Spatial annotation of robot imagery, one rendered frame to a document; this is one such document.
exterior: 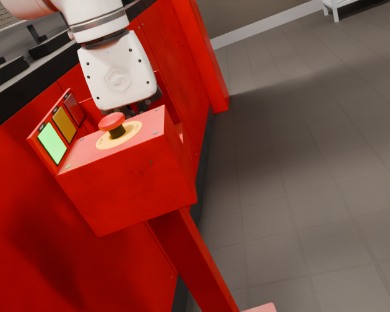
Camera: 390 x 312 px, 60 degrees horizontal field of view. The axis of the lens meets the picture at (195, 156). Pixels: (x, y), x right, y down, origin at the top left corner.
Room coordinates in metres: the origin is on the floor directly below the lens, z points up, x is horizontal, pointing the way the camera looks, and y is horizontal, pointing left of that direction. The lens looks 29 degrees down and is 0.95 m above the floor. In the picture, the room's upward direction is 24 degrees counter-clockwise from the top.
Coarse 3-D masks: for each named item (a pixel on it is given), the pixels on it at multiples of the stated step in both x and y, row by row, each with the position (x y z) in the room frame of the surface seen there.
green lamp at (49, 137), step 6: (48, 126) 0.47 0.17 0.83; (42, 132) 0.44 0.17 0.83; (48, 132) 0.46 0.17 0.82; (54, 132) 0.47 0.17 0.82; (42, 138) 0.44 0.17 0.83; (48, 138) 0.45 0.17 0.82; (54, 138) 0.46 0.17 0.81; (48, 144) 0.44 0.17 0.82; (54, 144) 0.45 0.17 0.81; (60, 144) 0.47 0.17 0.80; (48, 150) 0.43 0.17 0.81; (54, 150) 0.44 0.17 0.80; (60, 150) 0.46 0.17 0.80; (54, 156) 0.44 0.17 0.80; (60, 156) 0.45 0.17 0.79
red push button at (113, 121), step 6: (114, 114) 0.46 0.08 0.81; (120, 114) 0.46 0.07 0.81; (102, 120) 0.46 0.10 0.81; (108, 120) 0.45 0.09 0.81; (114, 120) 0.44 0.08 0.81; (120, 120) 0.44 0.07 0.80; (102, 126) 0.44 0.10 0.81; (108, 126) 0.44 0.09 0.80; (114, 126) 0.44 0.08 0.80; (120, 126) 0.45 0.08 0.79; (114, 132) 0.45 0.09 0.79; (120, 132) 0.45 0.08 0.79; (114, 138) 0.45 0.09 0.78
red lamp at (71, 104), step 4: (72, 96) 0.60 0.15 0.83; (68, 100) 0.57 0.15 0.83; (72, 100) 0.59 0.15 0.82; (68, 104) 0.56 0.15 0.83; (72, 104) 0.58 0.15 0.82; (76, 104) 0.59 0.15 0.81; (68, 108) 0.56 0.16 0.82; (72, 108) 0.57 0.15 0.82; (76, 108) 0.58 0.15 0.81; (72, 112) 0.56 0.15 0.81; (76, 112) 0.57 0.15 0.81; (80, 112) 0.59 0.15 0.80; (72, 116) 0.55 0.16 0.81; (76, 116) 0.56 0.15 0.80; (80, 116) 0.58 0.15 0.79; (76, 120) 0.56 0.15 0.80; (80, 120) 0.57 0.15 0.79
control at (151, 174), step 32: (96, 128) 0.61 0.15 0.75; (160, 128) 0.42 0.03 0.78; (64, 160) 0.45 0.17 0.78; (96, 160) 0.41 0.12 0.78; (128, 160) 0.40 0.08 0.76; (160, 160) 0.40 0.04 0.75; (192, 160) 0.51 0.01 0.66; (96, 192) 0.41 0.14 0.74; (128, 192) 0.41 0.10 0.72; (160, 192) 0.40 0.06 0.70; (192, 192) 0.40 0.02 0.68; (96, 224) 0.42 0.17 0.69; (128, 224) 0.41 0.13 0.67
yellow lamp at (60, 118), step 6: (60, 108) 0.53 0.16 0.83; (60, 114) 0.52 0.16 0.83; (54, 120) 0.49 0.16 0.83; (60, 120) 0.51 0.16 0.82; (66, 120) 0.53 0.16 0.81; (60, 126) 0.50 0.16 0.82; (66, 126) 0.51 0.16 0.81; (72, 126) 0.53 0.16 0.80; (66, 132) 0.50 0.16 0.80; (72, 132) 0.52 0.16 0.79; (66, 138) 0.49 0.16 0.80
